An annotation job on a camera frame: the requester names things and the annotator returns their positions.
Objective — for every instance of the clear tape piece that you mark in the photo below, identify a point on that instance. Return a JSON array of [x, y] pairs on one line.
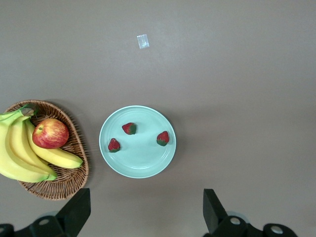
[[143, 41]]

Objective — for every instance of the brown wicker basket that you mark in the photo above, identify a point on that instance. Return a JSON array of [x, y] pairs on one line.
[[69, 180]]

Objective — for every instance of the pale green round plate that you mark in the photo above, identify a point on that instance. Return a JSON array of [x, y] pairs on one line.
[[138, 163]]

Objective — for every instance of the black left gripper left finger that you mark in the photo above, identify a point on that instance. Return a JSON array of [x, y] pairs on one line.
[[64, 222]]

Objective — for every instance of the red strawberry green leaves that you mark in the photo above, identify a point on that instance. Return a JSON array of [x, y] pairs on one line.
[[114, 145], [163, 138], [129, 128]]

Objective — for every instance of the brown table cover sheet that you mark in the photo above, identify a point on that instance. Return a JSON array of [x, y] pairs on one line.
[[234, 98]]

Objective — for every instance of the red yellow apple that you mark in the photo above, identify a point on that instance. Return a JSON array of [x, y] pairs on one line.
[[50, 133]]

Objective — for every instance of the yellow banana bunch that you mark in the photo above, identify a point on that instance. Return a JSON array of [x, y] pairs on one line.
[[14, 153]]

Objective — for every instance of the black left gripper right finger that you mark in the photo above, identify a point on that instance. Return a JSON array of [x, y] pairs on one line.
[[227, 227]]

